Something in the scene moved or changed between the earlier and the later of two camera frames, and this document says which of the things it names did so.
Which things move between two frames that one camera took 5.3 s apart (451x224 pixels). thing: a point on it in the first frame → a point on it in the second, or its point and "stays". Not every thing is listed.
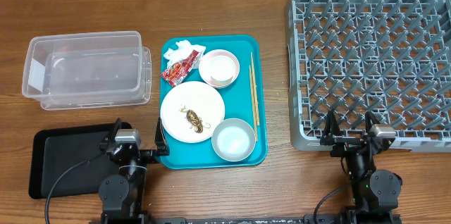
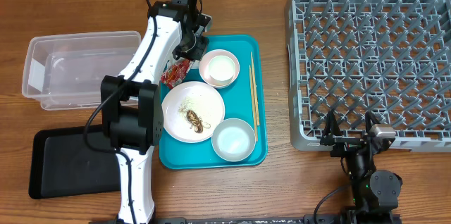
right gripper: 344,144 stays
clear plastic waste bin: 84,71 stays
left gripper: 162,148 → 198,51
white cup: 222,68 stays
